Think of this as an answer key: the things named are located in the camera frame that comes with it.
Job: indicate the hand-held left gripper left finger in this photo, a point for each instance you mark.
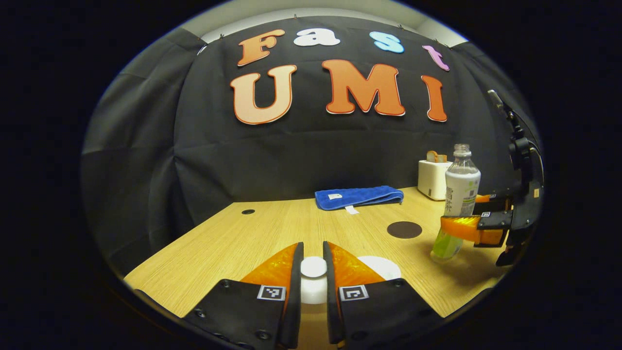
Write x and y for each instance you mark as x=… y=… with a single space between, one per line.
x=293 y=321

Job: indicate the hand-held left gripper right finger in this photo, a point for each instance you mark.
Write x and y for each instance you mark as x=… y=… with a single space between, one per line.
x=333 y=321

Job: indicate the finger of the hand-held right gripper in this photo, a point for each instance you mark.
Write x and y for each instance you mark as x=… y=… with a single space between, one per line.
x=466 y=226
x=493 y=206

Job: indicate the clear water bottle green drink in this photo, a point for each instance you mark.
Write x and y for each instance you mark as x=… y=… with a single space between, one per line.
x=461 y=189

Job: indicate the white teacup lid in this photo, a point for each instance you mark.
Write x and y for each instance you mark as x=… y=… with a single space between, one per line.
x=313 y=268

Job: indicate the round brown coaster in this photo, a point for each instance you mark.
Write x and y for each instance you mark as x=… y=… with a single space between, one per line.
x=404 y=229

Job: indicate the white teacup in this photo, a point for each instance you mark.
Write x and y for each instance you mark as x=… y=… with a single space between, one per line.
x=386 y=266

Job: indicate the white toaster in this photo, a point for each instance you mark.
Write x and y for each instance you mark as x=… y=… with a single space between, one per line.
x=430 y=182

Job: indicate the toast slice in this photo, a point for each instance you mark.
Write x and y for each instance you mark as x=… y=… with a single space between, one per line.
x=432 y=156

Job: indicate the blue folded towel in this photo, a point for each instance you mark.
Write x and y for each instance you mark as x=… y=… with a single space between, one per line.
x=359 y=197

